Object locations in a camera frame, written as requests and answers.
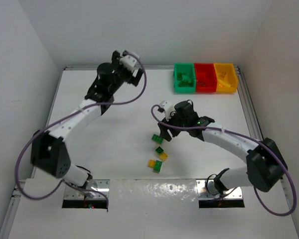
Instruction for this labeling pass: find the red rounded lego brick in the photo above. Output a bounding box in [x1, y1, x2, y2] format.
[197, 80, 208, 88]

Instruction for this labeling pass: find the green lego plate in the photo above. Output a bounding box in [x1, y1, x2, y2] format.
[151, 134, 164, 144]

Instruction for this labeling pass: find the long tan lego plate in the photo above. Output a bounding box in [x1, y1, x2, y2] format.
[218, 79, 231, 88]

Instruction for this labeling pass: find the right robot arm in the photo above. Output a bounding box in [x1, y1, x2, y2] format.
[158, 100, 287, 195]

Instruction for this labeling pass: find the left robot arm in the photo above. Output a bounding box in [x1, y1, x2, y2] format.
[30, 51, 144, 187]

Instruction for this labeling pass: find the green storage bin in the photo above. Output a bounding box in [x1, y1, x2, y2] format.
[173, 63, 196, 94]

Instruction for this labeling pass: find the red storage bin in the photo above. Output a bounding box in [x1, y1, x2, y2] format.
[194, 63, 217, 93]

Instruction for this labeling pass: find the green and yellow lego stack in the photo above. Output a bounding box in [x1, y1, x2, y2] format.
[155, 146, 168, 161]

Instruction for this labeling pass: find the yellow storage bin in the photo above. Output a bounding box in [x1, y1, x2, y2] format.
[213, 63, 239, 94]

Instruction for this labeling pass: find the yellow green lego block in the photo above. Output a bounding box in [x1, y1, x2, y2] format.
[148, 160, 162, 173]

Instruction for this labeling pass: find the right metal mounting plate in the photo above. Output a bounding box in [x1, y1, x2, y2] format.
[196, 179, 243, 201]

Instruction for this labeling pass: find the metal mounting plate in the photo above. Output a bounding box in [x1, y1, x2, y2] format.
[196, 179, 243, 201]
[64, 179, 110, 200]

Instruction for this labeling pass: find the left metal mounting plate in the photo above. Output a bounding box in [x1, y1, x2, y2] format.
[64, 179, 110, 200]

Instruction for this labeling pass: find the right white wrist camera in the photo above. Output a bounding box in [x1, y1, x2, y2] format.
[158, 101, 176, 121]

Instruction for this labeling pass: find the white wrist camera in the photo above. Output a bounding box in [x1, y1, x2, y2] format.
[158, 101, 176, 121]
[119, 51, 140, 72]

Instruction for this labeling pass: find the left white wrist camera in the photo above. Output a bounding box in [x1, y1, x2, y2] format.
[119, 51, 140, 72]

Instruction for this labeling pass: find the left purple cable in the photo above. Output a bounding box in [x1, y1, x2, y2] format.
[15, 51, 148, 201]

